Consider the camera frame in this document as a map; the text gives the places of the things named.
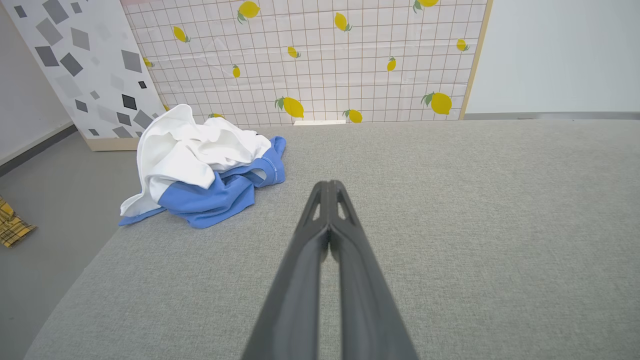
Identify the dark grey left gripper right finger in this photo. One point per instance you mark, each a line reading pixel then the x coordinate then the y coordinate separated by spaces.
pixel 367 300

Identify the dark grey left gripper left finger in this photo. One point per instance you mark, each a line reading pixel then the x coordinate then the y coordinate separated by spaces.
pixel 292 295

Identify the white and blue t-shirt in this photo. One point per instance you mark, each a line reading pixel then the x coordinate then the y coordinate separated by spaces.
pixel 200 165

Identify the lemon print grid panel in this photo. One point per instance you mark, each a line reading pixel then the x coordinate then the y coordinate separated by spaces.
pixel 320 60

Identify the yellow plaid cloth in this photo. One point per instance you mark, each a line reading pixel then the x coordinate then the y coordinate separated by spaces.
pixel 12 225

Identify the plain white panel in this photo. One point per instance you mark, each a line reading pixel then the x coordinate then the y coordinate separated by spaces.
pixel 555 55

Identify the grey diamond print panel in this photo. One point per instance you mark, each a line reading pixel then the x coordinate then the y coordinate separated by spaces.
pixel 82 65

